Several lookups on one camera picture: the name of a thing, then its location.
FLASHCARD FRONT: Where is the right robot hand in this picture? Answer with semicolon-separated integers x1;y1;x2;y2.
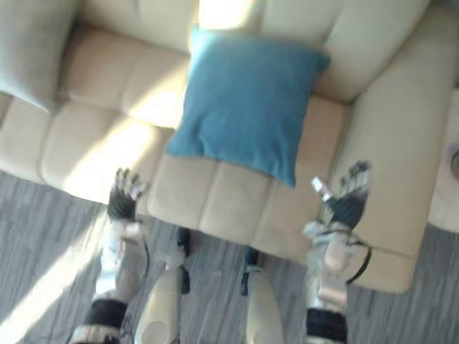
310;160;371;230

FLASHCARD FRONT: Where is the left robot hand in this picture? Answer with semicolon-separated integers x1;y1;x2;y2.
107;167;150;222

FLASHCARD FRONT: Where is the blue square cushion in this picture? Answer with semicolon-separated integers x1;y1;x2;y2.
166;27;331;188

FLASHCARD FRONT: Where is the silver robot leg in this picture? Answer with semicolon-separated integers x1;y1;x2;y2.
134;227;192;344
240;248;285;344

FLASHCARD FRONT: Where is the grey-green cushion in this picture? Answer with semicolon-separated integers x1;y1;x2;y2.
0;0;77;115

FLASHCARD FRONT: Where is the right silver robot leg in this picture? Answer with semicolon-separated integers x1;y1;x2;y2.
240;248;285;344

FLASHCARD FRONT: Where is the cream leather sofa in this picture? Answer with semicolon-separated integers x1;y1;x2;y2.
0;0;459;295

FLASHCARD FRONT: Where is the left silver robot leg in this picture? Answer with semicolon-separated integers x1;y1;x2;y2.
134;227;192;344

